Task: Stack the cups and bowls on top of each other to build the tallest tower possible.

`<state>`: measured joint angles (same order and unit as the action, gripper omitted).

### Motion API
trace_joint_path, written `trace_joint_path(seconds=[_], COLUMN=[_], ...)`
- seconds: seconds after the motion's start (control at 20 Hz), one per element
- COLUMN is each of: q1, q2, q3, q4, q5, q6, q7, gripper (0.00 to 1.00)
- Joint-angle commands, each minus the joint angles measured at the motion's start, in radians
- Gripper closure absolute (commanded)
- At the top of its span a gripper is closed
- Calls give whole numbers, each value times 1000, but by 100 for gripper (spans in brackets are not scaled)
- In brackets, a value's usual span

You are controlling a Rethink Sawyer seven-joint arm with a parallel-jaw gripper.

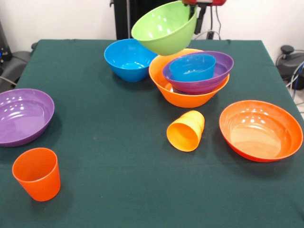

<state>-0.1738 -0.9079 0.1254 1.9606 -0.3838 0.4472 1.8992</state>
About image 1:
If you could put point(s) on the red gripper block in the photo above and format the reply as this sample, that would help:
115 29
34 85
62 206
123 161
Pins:
206 2

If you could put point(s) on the green bowl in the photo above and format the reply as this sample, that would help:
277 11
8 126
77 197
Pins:
164 31

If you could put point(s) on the small translucent blue bowl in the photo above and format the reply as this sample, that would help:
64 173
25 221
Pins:
192 69

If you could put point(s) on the purple bowl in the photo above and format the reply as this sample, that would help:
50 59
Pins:
209 83
23 118

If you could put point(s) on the large orange bowl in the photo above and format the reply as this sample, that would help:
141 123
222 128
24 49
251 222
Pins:
185 99

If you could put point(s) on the orange cup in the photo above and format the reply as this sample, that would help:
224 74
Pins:
185 135

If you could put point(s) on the red shallow bowl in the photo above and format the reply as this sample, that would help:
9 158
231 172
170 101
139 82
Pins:
259 133

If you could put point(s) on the dark green tablecloth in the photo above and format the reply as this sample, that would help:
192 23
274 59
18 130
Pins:
142 178

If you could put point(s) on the black equipment box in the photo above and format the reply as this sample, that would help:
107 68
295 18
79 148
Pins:
4 47

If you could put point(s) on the red cup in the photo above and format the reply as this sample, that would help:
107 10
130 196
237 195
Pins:
38 180

